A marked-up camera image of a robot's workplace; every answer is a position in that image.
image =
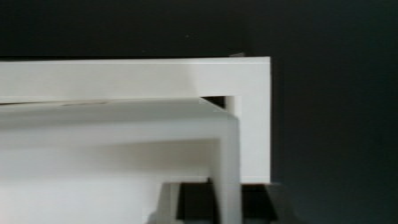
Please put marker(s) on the white drawer cabinet frame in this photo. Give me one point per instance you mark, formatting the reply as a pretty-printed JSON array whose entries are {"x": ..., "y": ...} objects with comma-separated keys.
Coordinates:
[{"x": 102, "y": 80}]

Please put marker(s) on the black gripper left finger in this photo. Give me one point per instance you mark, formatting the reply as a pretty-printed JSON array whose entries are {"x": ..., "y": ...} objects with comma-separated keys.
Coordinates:
[{"x": 187, "y": 204}]

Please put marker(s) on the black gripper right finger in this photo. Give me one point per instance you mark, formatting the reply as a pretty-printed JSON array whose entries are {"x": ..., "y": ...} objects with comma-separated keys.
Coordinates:
[{"x": 265, "y": 204}]

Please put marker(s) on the white drawer box with tag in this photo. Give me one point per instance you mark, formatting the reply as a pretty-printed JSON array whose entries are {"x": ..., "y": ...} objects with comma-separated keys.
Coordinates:
[{"x": 91, "y": 154}]

